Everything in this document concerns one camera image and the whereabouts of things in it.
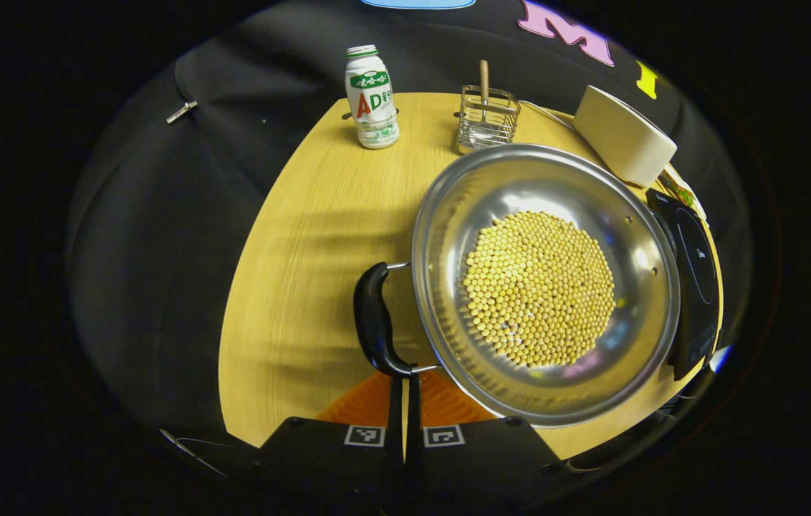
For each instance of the black induction cooktop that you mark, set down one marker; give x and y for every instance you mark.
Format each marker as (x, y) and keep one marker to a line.
(696, 287)

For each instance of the pile of yellow soybeans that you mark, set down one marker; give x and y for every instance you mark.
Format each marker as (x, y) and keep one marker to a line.
(538, 287)

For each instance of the white toaster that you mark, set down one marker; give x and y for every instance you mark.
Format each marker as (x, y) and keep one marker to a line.
(624, 136)

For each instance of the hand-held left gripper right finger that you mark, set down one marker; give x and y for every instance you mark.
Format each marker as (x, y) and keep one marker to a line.
(413, 416)

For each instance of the white drink bottle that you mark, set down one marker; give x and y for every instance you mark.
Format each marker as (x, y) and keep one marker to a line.
(372, 100)

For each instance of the silver metal clip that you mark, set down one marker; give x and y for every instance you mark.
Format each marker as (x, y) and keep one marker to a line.
(182, 112)

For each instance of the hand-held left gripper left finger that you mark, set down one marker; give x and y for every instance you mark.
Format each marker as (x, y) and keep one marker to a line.
(395, 416)

